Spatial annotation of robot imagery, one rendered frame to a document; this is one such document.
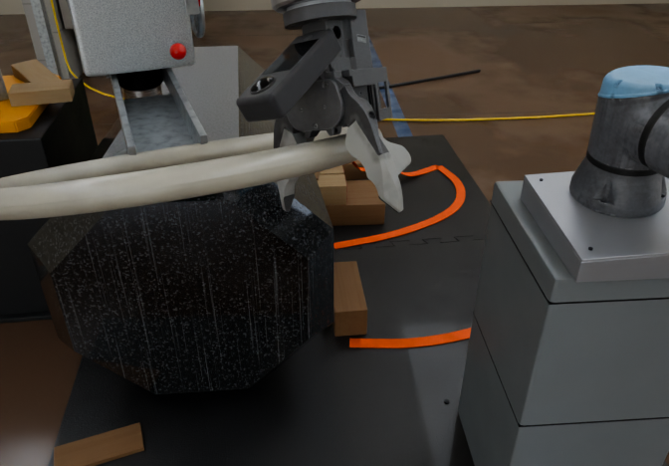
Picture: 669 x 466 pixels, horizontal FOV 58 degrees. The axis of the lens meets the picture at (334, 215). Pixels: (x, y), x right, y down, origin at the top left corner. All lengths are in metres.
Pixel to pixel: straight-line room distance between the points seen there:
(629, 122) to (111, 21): 1.00
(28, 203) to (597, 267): 0.98
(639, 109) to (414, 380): 1.23
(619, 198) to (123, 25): 1.04
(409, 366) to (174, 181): 1.72
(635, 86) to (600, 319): 0.46
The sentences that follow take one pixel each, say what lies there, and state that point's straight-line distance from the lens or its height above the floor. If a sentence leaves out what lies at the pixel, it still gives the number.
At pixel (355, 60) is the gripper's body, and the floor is 1.38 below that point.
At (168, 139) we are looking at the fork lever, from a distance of 1.09.
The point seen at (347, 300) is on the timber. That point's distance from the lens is 2.23.
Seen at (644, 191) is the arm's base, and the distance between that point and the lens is 1.35.
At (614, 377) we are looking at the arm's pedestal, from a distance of 1.49.
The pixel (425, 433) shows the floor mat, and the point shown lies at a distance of 1.99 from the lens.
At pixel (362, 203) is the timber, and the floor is 0.13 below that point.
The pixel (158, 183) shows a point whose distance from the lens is 0.52.
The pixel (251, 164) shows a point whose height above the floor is 1.32.
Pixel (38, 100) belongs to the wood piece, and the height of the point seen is 0.80.
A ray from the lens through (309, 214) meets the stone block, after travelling 1.68.
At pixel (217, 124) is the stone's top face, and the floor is 0.87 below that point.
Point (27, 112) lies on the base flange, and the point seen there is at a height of 0.78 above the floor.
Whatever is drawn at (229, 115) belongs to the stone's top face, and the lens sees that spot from 1.85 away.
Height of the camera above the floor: 1.56
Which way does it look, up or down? 32 degrees down
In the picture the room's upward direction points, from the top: straight up
